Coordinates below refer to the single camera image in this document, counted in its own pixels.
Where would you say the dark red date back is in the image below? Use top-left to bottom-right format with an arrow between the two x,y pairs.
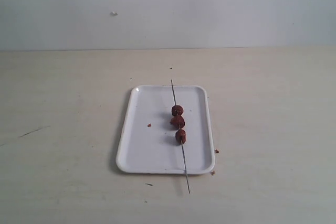
171,105 -> 184,116

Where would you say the dark red date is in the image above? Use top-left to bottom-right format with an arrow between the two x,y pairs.
171,105 -> 184,116
170,115 -> 185,129
175,129 -> 186,145

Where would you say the thin metal skewer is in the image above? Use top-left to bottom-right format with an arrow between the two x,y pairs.
171,79 -> 191,194

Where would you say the dark red date front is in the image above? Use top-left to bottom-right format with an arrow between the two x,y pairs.
175,129 -> 186,145

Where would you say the white rectangular plastic tray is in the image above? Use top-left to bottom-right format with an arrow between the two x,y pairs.
115,85 -> 215,175

